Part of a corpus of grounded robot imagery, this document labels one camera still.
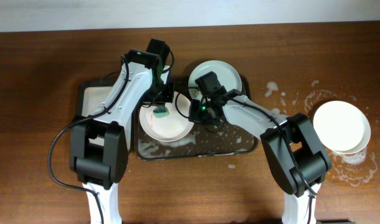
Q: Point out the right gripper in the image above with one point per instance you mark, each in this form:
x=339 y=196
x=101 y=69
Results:
x=194 y=116

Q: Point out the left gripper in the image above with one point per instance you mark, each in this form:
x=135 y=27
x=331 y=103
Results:
x=169 y=95

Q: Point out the yellow green sponge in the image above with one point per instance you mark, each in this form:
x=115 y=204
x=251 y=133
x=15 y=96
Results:
x=160 y=112

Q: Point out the white plate front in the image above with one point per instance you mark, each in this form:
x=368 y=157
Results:
x=171 y=127

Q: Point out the white plate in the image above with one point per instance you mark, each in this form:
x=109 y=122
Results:
x=171 y=127
x=342 y=127

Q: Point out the pale blue plate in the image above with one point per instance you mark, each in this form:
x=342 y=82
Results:
x=224 y=73

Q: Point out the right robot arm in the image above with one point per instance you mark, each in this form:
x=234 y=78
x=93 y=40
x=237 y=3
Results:
x=296 y=157

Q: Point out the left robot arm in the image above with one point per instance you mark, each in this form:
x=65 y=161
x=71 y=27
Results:
x=100 y=140

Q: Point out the dark brown serving tray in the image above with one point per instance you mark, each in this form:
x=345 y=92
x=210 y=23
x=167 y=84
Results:
x=224 y=139

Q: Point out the black soapy water tray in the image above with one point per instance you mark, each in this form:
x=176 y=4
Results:
x=90 y=95

